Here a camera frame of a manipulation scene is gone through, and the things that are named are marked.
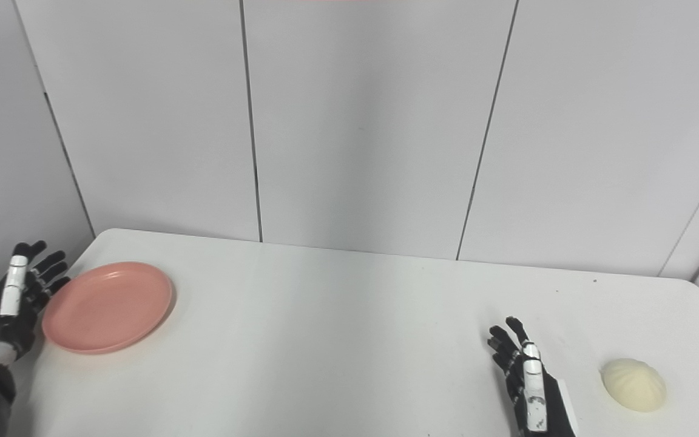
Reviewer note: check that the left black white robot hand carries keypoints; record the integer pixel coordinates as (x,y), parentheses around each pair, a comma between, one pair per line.
(13,303)

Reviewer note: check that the white steamed bun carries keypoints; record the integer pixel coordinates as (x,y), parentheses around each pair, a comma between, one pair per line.
(633,385)

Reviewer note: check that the pink round plate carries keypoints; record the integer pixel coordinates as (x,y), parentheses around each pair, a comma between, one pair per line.
(108,307)

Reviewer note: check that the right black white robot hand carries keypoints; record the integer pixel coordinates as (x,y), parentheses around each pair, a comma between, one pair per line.
(531,388)

